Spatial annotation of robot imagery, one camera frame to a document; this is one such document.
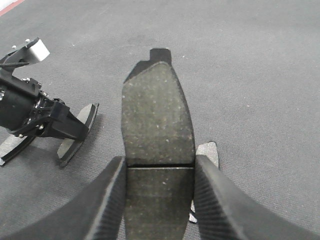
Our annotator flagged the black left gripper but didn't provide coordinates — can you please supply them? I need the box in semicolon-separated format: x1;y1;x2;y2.
14;97;90;142

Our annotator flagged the black conveyor belt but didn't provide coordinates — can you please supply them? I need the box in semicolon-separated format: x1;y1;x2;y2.
0;0;320;237

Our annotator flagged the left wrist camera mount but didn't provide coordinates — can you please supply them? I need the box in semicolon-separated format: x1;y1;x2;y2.
0;37;50;72

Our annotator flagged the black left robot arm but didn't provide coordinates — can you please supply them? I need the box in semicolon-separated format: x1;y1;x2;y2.
0;68;89;141

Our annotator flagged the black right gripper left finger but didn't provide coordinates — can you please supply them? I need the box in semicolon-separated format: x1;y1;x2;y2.
5;156;126;240

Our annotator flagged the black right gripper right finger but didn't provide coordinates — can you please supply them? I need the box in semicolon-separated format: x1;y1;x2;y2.
193;155;320;240

